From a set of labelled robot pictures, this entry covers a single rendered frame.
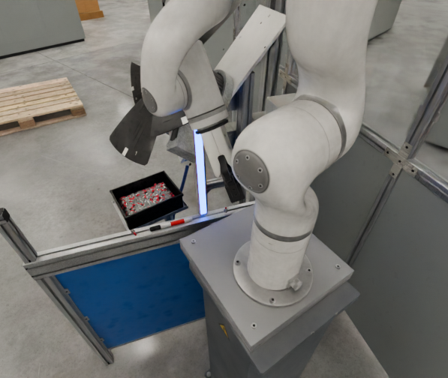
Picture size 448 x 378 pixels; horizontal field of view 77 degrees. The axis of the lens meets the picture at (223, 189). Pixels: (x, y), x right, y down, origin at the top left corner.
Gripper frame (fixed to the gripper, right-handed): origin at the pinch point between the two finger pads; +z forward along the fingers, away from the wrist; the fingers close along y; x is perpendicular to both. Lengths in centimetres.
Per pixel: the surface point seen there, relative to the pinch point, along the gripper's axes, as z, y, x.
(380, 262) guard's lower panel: 68, -41, 42
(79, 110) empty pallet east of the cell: -55, -277, -161
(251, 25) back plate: -40, -72, 24
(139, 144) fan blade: -14, -47, -33
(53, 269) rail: 9, -11, -62
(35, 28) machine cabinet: -230, -511, -278
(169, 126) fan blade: -17.0, -24.8, -14.2
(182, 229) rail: 15.9, -23.5, -23.9
